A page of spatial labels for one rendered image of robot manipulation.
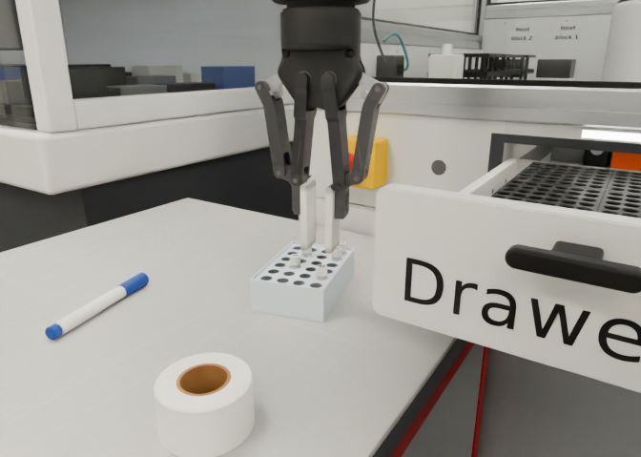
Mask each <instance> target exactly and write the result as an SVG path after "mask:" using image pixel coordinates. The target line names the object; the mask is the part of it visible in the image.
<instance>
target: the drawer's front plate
mask: <svg viewBox="0 0 641 457"><path fill-rule="evenodd" d="M560 240H561V241H565V242H571V243H577V244H582V245H587V246H593V247H599V248H601V249H603V251H604V257H603V260H608V261H613V262H618V263H624V264H628V265H633V266H638V267H640V268H641V218H632V217H625V216H618V215H612V214H605V213H598V212H592V211H585V210H578V209H571V208H565V207H558V206H551V205H545V204H538V203H531V202H524V201H518V200H511V199H504V198H497V197H485V196H478V195H472V194H465V193H457V192H450V191H444V190H437V189H430V188H424V187H417V186H410V185H403V184H397V183H391V184H388V185H386V186H384V187H382V188H381V189H380V190H378V192H377V194H376V215H375V241H374V269H373V296H372V305H373V308H374V310H375V312H377V313H378V314H379V315H382V316H385V317H387V318H391V319H394V320H397V321H401V322H406V323H410V324H413V325H416V326H419V327H422V328H425V329H429V330H432V331H436V332H439V333H442V334H446V335H448V336H451V337H455V338H458V339H461V340H465V341H468V342H471V343H476V344H479V345H483V346H486V347H489V348H493V349H496V350H499V351H503V352H506V353H508V354H512V355H515V356H518V357H522V358H525V359H528V360H532V361H535V362H537V363H541V364H546V365H550V366H553V367H556V368H560V369H563V370H566V371H569V372H572V373H576V374H579V375H582V376H586V377H589V378H592V379H595V380H598V381H601V382H605V383H608V384H614V385H617V386H620V387H624V388H626V389H629V390H633V391H636V392H639V393H641V346H639V345H635V344H631V343H624V342H621V341H617V340H614V339H610V338H607V343H608V346H609V348H610V349H611V350H612V351H614V352H616V353H618V354H621V355H625V356H633V357H636V356H640V361H639V363H631V362H624V361H620V360H617V359H614V358H613V357H611V356H609V355H608V354H607V353H605V352H604V351H603V349H602V348H601V346H600V344H599V342H598V335H599V331H600V329H601V327H602V325H603V324H604V323H605V322H607V321H609V320H612V319H626V320H630V321H633V322H636V323H637V324H639V325H640V326H641V292H640V293H636V294H631V293H627V292H622V291H617V290H613V289H608V288H604V287H599V286H595V285H590V284H585V283H581V282H577V281H572V280H564V279H559V278H554V277H550V276H546V275H541V274H536V273H531V272H528V271H523V270H518V269H514V268H511V267H509V266H508V265H507V263H506V260H505V254H506V252H507V250H508V249H509V248H510V247H511V246H512V245H515V244H521V245H526V246H531V247H536V248H542V249H547V250H551V249H552V247H553V246H554V244H555V242H556V241H560ZM406 258H411V259H414V260H422V261H425V262H428V263H430V264H432V265H433V266H435V267H436V268H437V269H438V270H439V271H440V273H441V275H442V277H443V281H444V290H443V294H442V296H441V298H440V299H439V301H438V302H436V303H434V304H430V305H424V304H418V303H415V302H411V301H405V300H404V288H405V271H406ZM456 280H460V281H462V286H463V285H464V284H466V283H476V284H478V290H475V289H473V288H466V289H465V290H463V292H462V295H461V302H460V313H459V315H457V314H453V306H454V296H455V285H456ZM436 287H437V282H436V278H435V275H434V274H433V272H432V271H431V270H429V269H428V268H426V267H423V266H421V265H417V264H412V280H411V295H410V297H412V298H416V299H420V300H429V299H431V298H433V296H434V295H435V292H436ZM487 289H500V290H504V291H507V292H508V293H509V294H511V295H512V296H513V298H514V299H515V301H516V314H515V321H514V328H513V330H512V329H508V328H507V324H505V325H502V326H496V325H492V324H489V323H487V322H486V321H485V320H484V319H483V317H482V308H483V306H484V305H485V304H487V303H489V302H497V303H500V304H504V305H508V306H509V301H508V299H507V298H506V297H504V296H501V295H497V294H486V290H487ZM531 298H534V299H537V300H538V303H539V309H540V316H541V323H542V328H544V326H545V324H546V322H547V320H548V317H549V315H550V313H551V311H552V309H553V307H554V305H555V303H557V304H561V305H564V306H565V311H566V318H567V325H568V332H569V335H570V333H571V331H572V329H573V327H574V325H575V324H576V323H577V321H578V319H579V317H580V315H581V314H582V312H583V310H585V311H589V312H590V314H589V317H588V319H587V320H586V322H585V324H584V326H583V327H582V329H581V331H580V333H579V335H578V336H577V338H576V340H575V342H574V344H573V345H572V346H571V345H568V344H564V342H563V336H562V329H561V323H560V316H559V312H558V314H557V316H556V318H555V320H554V322H553V324H552V326H551V328H550V329H549V331H548V333H547V335H546V337H545V338H540V337H537V336H536V330H535V324H534V318H533V311H532V305H531Z"/></svg>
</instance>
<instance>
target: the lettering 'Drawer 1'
mask: <svg viewBox="0 0 641 457"><path fill-rule="evenodd" d="M412 264H417V265H421V266H423V267H426V268H428V269H429V270H431V271H432V272H433V274H434V275H435V278H436V282H437V287H436V292H435V295H434V296H433V298H431V299H429V300H420V299H416V298H412V297H410V295H411V280H412ZM466 288H473V289H475V290H478V284H476V283H466V284H464V285H463V286H462V281H460V280H456V285H455V296H454V306H453V314H457V315H459V313H460V302H461V295H462V292H463V290H465V289H466ZM443 290H444V281H443V277H442V275H441V273H440V271H439V270H438V269H437V268H436V267H435V266H433V265H432V264H430V263H428V262H425V261H422V260H414V259H411V258H406V271H405V288H404V300H405V301H411V302H415V303H418V304H424V305H430V304H434V303H436V302H438V301H439V299H440V298H441V296H442V294H443ZM486 294H497V295H501V296H504V297H506V298H507V299H508V301H509V306H508V305H504V304H500V303H497V302H489V303H487V304H485V305H484V306H483V308H482V317H483V319H484V320H485V321H486V322H487V323H489V324H492V325H496V326H502V325H505V324H507V328H508V329H512V330H513V328H514V321H515V314H516V301H515V299H514V298H513V296H512V295H511V294H509V293H508V292H507V291H504V290H500V289H487V290H486ZM531 305H532V311H533V318H534V324H535V330H536V336H537V337H540V338H545V337H546V335H547V333H548V331H549V329H550V328H551V326H552V324H553V322H554V320H555V318H556V316H557V314H558V312H559V316H560V323H561V329H562V336H563V342H564V344H568V345H571V346H572V345H573V344H574V342H575V340H576V338H577V336H578V335H579V333H580V331H581V329H582V327H583V326H584V324H585V322H586V320H587V319H588V317H589V314H590V312H589V311H585V310H583V312H582V314H581V315H580V317H579V319H578V321H577V323H576V324H575V325H574V327H573V329H572V331H571V333H570V335H569V332H568V325H567V318H566V311H565V306H564V305H561V304H557V303H555V305H554V307H553V309H552V311H551V313H550V315H549V317H548V320H547V322H546V324H545V326H544V328H542V323H541V316H540V309H539V303H538V300H537V299H534V298H531ZM490 308H500V309H504V310H507V311H508V316H507V318H506V319H505V320H503V321H501V322H497V321H494V320H493V319H491V318H490V317H489V315H488V310H489V309H490ZM617 324H624V325H627V326H630V327H631V328H633V329H634V330H635V332H636V333H637V340H636V339H632V338H628V337H624V336H620V335H616V334H612V333H609V330H610V329H611V328H612V327H613V326H615V325H617ZM607 338H610V339H614V340H617V341H621V342H624V343H631V344H635V345H639V346H641V326H640V325H639V324H637V323H636V322H633V321H630V320H626V319H612V320H609V321H607V322H605V323H604V324H603V325H602V327H601V329H600V331H599V335H598V342H599V344H600V346H601V348H602V349H603V351H604V352H605V353H607V354H608V355H609V356H611V357H613V358H614V359H617V360H620V361H624V362H631V363H639V361H640V356H636V357H633V356H625V355H621V354H618V353H616V352H614V351H612V350H611V349H610V348H609V346H608V343H607Z"/></svg>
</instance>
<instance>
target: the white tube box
mask: <svg viewBox="0 0 641 457"><path fill-rule="evenodd" d="M292 254H299V255H300V269H291V265H290V256H291V255H292ZM318 264H325V265H326V266H327V277H326V280H317V276H316V266H317V265H318ZM354 264H355V248H347V247H346V252H345V255H343V256H341V260H340V261H333V260H332V253H331V254H327V253H325V245H323V244H316V243H314V244H313V245H312V254H311V257H309V258H306V257H303V256H302V252H301V249H300V242H299V241H291V242H290V243H289V244H288V245H287V246H286V247H285V248H283V249H282V250H281V251H280V252H279V253H278V254H277V255H276V256H275V257H273V258H272V259H271V260H270V261H269V262H268V263H267V264H265V265H264V266H263V267H262V268H261V269H260V270H259V271H258V272H257V273H256V274H255V275H254V276H253V277H252V278H251V279H250V299H251V310H252V311H257V312H262V313H268V314H274V315H280V316H285V317H290V318H296V319H302V320H308V321H313V322H324V321H325V320H326V318H327V317H328V315H329V314H330V312H331V311H332V309H333V307H334V306H335V304H336V303H337V301H338V300H339V298H340V297H341V295H342V293H343V292H344V290H345V289H346V287H347V285H348V284H349V282H350V281H351V280H352V279H353V277H354Z"/></svg>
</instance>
